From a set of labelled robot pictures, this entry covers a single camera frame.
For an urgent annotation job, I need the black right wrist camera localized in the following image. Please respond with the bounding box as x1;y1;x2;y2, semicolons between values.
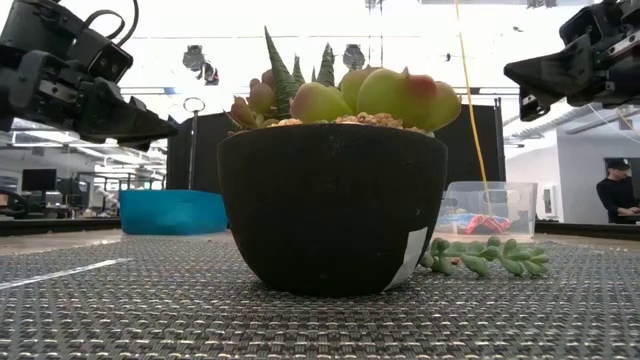
558;2;616;49

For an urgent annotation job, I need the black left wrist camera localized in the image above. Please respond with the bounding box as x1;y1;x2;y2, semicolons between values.
66;28;135;85

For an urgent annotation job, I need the teal plastic bin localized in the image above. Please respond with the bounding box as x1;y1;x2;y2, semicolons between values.
118;188;230;236

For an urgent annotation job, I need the yellow hanging cable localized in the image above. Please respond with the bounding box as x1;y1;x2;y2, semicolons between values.
453;0;492;201

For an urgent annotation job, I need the clear plastic bin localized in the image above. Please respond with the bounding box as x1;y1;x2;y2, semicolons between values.
433;180;540;242

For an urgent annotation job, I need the black computer monitor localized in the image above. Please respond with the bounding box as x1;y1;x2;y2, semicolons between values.
20;168;58;193

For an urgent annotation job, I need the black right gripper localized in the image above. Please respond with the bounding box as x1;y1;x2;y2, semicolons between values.
503;29;640;123

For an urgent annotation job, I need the white paper strip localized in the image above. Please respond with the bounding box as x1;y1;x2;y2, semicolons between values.
0;257;134;291

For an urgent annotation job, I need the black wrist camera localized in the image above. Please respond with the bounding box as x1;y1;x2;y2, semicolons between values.
66;28;135;85
558;2;616;49

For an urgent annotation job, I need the succulent plant in black pot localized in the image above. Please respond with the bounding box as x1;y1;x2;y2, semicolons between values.
217;25;550;299

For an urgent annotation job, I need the metal pole with ring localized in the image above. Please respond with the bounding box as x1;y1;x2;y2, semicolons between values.
182;96;207;191

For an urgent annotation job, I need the black room divider panel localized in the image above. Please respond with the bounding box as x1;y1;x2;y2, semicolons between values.
166;102;506;231

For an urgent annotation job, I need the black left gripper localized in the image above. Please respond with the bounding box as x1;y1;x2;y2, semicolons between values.
0;49;179;153

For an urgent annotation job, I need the grey woven placemat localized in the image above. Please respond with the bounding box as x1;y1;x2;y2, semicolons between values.
0;234;640;360

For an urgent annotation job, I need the person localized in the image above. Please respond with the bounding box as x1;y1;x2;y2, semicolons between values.
594;157;640;225

